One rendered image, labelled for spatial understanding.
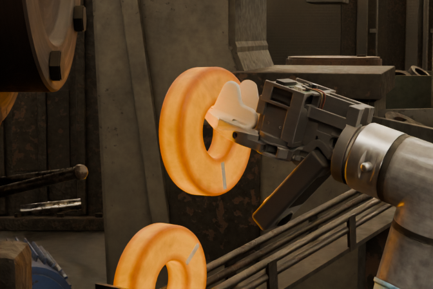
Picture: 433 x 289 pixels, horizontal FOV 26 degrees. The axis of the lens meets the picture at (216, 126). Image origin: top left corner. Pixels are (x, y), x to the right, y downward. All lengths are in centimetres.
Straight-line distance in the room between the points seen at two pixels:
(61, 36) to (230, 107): 36
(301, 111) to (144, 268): 28
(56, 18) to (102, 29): 274
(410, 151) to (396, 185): 4
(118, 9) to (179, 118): 246
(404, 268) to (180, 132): 29
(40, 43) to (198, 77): 44
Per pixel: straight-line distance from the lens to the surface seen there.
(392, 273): 99
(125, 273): 114
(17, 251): 99
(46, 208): 82
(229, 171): 113
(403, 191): 96
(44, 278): 286
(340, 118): 101
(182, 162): 106
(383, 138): 98
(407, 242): 97
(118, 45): 350
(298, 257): 141
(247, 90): 111
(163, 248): 117
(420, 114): 358
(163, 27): 344
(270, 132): 104
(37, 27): 65
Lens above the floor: 102
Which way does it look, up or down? 6 degrees down
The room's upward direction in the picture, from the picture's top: straight up
